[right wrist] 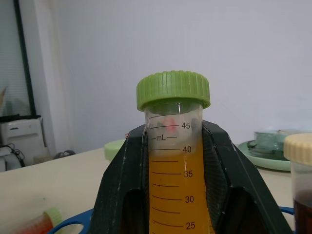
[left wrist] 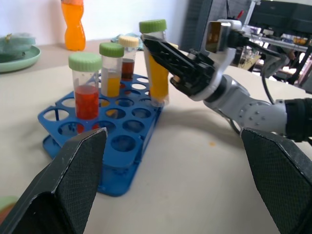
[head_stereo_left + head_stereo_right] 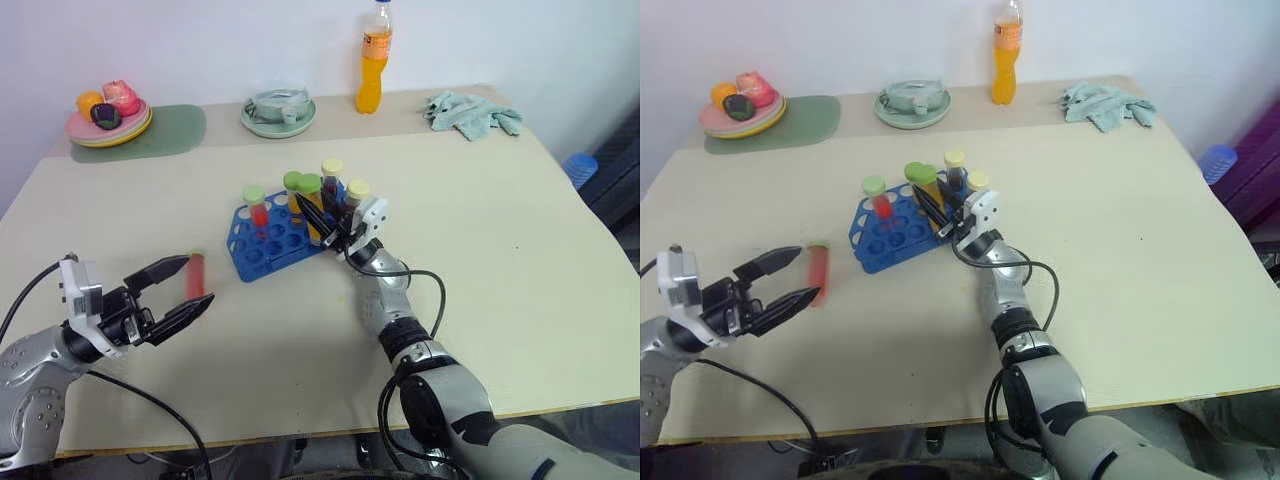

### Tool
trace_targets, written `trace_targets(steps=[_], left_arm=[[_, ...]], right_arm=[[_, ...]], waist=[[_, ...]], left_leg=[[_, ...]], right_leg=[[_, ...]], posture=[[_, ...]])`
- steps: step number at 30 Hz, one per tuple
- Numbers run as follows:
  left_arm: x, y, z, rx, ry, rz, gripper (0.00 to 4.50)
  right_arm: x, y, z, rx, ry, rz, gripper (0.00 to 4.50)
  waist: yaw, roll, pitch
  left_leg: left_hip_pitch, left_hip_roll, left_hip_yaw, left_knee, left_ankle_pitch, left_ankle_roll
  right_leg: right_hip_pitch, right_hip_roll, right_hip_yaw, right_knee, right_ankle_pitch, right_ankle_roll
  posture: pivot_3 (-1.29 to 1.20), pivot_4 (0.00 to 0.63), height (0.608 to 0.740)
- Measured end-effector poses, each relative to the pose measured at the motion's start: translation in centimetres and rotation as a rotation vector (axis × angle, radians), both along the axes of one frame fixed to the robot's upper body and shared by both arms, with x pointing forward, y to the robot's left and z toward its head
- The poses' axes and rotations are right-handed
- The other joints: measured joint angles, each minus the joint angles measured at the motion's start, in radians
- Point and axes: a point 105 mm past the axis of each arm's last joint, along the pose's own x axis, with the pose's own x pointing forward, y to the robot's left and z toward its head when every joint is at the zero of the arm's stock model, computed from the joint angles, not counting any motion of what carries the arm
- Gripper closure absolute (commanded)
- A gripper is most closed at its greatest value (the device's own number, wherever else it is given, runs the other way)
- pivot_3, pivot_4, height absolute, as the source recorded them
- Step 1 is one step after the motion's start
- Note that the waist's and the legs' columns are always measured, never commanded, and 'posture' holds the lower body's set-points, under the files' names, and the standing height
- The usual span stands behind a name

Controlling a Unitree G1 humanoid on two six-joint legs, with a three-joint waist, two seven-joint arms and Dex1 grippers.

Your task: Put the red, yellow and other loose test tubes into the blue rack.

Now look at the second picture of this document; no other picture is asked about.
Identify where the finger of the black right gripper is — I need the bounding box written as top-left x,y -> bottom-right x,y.
142,38 -> 196,81

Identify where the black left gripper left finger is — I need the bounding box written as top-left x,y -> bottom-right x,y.
0,127 -> 108,234

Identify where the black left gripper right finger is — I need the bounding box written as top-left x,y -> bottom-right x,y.
239,127 -> 312,234

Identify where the yellow liquid tube green cap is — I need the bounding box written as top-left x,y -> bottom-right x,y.
98,42 -> 125,98
138,19 -> 170,107

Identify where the blue test tube rack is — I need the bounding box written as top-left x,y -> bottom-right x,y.
37,73 -> 163,197

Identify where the brown liquid tube cream cap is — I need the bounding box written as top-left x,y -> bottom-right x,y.
118,36 -> 139,81

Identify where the dark grey panel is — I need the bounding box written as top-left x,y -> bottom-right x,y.
181,0 -> 213,52

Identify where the green capped tube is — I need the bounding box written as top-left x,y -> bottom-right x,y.
0,195 -> 19,217

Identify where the cluttered metal workbench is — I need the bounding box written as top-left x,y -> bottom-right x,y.
226,0 -> 312,95

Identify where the red liquid tube green cap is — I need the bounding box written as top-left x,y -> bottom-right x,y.
68,52 -> 102,120

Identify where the orange drink bottle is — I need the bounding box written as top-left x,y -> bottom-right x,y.
60,0 -> 86,51

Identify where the pale green plate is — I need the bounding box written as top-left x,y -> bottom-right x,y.
0,45 -> 41,74

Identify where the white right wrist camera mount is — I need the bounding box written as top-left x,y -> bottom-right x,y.
189,19 -> 245,102

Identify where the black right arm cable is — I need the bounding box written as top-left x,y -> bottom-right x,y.
261,55 -> 277,104

